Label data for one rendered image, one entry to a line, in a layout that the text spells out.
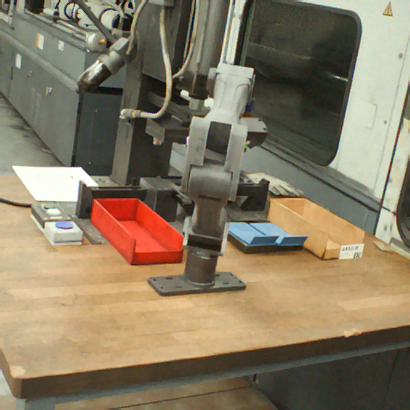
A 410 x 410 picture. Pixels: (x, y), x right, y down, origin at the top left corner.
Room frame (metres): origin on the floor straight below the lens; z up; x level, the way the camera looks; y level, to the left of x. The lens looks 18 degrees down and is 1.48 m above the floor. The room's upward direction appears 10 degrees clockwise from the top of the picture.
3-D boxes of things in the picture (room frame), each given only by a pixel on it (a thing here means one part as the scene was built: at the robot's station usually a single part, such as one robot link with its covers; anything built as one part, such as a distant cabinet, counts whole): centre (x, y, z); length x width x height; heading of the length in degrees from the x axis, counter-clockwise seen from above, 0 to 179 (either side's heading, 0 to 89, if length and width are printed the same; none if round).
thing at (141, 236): (1.49, 0.16, 0.93); 0.25 x 0.12 x 0.06; 32
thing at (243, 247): (1.65, -0.13, 0.91); 0.17 x 0.16 x 0.02; 122
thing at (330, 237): (1.72, -0.27, 0.93); 0.25 x 0.13 x 0.08; 32
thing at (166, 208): (1.74, 0.08, 0.94); 0.20 x 0.10 x 0.07; 122
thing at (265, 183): (1.89, -0.11, 0.95); 0.06 x 0.03 x 0.09; 122
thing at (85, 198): (1.60, 0.29, 0.95); 0.06 x 0.03 x 0.09; 122
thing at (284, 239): (1.65, -0.17, 0.93); 0.15 x 0.07 x 0.03; 32
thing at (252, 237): (1.61, -0.10, 0.93); 0.15 x 0.07 x 0.03; 32
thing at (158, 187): (1.74, 0.08, 0.98); 0.20 x 0.10 x 0.01; 122
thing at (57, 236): (1.43, 0.31, 0.90); 0.07 x 0.07 x 0.06; 32
